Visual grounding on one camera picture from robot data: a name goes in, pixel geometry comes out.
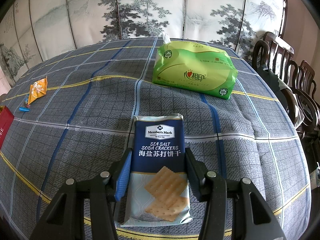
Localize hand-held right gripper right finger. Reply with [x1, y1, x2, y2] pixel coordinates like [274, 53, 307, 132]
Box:
[184, 147, 287, 240]

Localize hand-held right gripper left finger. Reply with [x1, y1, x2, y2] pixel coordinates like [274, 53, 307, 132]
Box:
[29, 147, 133, 240]

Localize blue cracker packet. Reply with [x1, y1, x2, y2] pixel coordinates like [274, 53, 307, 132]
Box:
[120, 114, 194, 227]

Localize red and gold tin box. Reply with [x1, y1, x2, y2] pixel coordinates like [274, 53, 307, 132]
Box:
[0, 105, 15, 149]

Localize blue plaid tablecloth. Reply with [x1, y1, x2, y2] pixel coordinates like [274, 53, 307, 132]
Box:
[0, 37, 313, 240]

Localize green tissue pack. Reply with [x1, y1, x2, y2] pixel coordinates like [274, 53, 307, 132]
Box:
[152, 32, 238, 100]

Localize small blue wrapper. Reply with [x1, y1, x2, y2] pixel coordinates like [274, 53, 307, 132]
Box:
[19, 94, 32, 112]

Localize orange snack packet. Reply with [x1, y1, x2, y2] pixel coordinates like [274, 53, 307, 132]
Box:
[27, 76, 48, 105]

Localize dark wooden chairs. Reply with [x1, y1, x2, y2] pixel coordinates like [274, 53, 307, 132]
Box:
[257, 64, 304, 125]

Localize dark wooden chair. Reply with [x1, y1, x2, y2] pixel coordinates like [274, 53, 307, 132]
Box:
[251, 31, 295, 75]
[287, 60, 320, 140]

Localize ink landscape folding screen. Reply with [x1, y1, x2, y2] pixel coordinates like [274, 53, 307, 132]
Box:
[0, 0, 285, 85]

